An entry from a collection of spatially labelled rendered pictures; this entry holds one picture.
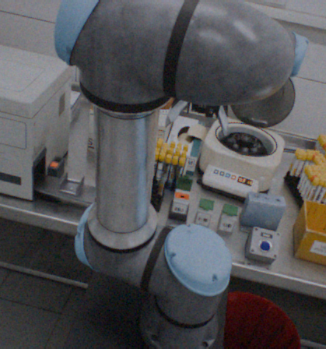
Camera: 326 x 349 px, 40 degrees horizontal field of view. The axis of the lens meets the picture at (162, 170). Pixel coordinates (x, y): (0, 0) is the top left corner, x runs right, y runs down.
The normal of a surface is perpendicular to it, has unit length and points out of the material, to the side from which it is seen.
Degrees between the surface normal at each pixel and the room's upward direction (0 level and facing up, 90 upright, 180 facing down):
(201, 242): 9
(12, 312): 0
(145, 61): 97
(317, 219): 90
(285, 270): 0
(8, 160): 90
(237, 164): 90
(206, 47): 68
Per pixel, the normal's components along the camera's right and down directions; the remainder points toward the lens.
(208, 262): 0.26, -0.72
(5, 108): -0.18, 0.54
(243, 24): 0.43, -0.18
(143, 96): 0.34, 0.70
